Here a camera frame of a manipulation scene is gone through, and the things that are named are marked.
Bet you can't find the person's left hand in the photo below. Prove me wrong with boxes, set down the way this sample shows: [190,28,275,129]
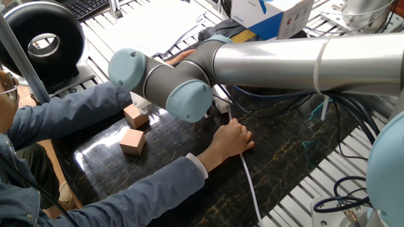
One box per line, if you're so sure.
[165,49,196,66]

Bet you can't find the person's right hand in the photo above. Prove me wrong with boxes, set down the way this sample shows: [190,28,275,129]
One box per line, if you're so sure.
[210,117,256,162]

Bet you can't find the white power strip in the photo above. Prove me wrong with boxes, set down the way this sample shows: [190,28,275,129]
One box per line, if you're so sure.
[211,84,233,115]

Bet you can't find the wooden cube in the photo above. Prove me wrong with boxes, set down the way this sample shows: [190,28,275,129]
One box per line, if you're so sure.
[119,129,147,157]
[123,103,150,129]

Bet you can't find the black keyboard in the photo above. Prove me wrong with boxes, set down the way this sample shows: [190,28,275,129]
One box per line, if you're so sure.
[67,0,110,22]

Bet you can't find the right arm in blue-grey sleeve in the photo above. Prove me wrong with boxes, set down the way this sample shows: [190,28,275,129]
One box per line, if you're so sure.
[61,146,222,227]

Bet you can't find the arm in blue-grey sleeve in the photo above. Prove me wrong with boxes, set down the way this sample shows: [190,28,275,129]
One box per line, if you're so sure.
[8,81,133,151]
[61,146,222,227]

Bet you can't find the white and blue cardboard box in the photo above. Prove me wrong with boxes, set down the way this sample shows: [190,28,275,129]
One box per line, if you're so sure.
[230,0,316,41]

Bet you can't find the left arm in blue-grey sleeve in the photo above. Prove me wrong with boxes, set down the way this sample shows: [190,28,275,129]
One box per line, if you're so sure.
[8,81,133,151]

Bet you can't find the silver robot mounting plate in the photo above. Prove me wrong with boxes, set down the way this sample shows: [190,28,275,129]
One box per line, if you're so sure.
[311,196,372,227]

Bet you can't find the thin metal-framed eyeglasses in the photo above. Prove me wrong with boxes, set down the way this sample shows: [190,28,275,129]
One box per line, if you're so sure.
[0,71,19,102]

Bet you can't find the grey metal cylinder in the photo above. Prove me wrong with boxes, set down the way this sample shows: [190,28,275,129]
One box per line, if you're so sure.
[321,0,404,34]

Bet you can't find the person's dark-haired head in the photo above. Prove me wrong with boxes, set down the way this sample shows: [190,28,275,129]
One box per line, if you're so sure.
[0,62,20,133]

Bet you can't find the person's dark trouser leg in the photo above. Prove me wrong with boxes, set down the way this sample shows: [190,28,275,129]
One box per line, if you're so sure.
[17,143,61,211]

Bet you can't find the person's blue-grey jacket torso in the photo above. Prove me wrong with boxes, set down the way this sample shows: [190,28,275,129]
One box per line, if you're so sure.
[0,134,69,227]

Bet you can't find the white power strip cable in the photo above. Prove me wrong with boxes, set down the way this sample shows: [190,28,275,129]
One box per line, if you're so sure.
[227,109,265,227]

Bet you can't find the aluminium frame post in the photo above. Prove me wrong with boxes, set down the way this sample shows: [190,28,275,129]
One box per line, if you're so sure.
[0,12,52,105]
[108,0,124,20]

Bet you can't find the black ring-shaped device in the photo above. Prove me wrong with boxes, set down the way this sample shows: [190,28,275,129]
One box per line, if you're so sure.
[0,1,97,97]

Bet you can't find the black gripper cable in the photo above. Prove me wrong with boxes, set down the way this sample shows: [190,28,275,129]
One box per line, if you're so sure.
[217,83,381,161]

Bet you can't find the black floor cable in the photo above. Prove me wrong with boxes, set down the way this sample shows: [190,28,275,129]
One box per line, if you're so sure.
[0,154,80,227]

